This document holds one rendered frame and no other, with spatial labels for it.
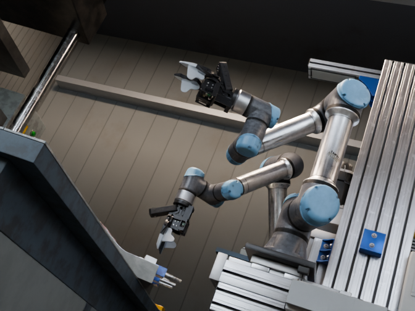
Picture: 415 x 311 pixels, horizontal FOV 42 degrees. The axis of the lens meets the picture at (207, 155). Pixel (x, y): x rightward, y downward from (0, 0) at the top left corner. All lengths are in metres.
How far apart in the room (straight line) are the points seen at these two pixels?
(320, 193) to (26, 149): 1.04
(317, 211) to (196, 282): 2.63
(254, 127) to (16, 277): 0.93
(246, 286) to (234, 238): 2.57
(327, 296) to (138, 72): 4.04
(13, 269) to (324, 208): 0.97
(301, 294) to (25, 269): 0.81
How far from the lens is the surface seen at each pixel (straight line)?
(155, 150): 4.75
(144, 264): 1.58
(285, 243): 1.73
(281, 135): 1.86
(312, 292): 1.56
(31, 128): 2.68
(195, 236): 4.32
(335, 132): 1.79
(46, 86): 2.44
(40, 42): 5.32
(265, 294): 1.69
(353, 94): 1.85
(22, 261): 1.02
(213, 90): 1.70
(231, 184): 2.05
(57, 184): 0.90
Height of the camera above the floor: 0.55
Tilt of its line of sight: 24 degrees up
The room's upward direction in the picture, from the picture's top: 23 degrees clockwise
